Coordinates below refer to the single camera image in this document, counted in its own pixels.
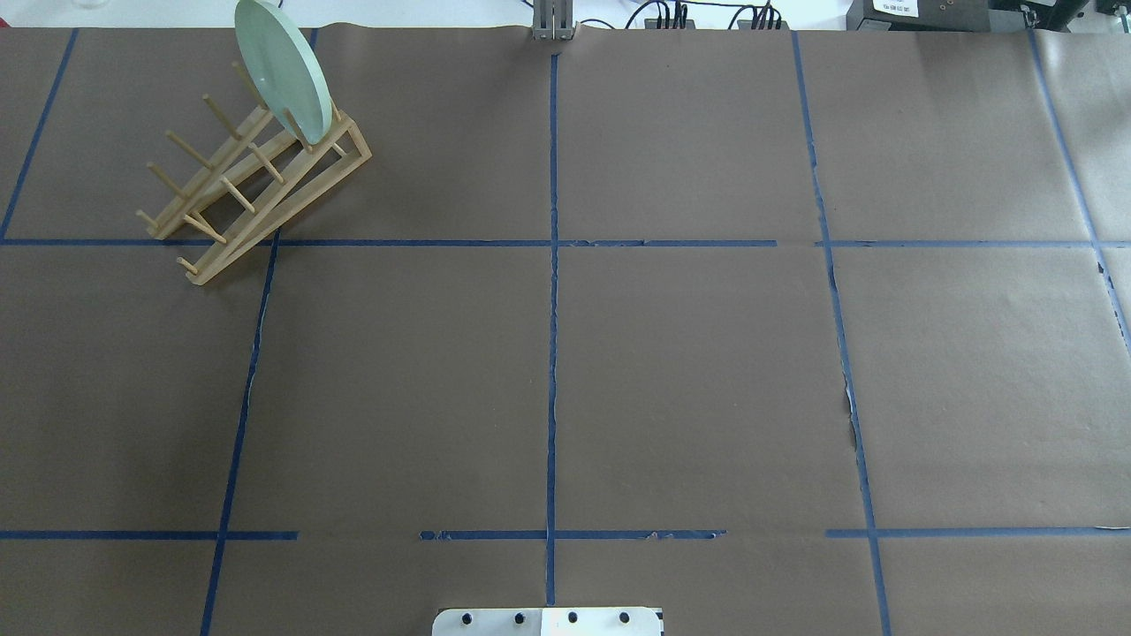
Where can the pale green plate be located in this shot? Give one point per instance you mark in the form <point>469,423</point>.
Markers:
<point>284,69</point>

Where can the wooden dish rack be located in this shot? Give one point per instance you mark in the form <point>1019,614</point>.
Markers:
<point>259,178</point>

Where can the black computer box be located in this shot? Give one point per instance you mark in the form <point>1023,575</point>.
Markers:
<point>934,16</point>

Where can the aluminium frame post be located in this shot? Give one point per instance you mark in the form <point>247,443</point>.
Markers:
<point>553,20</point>

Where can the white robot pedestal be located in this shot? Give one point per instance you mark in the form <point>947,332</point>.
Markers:
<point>613,620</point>

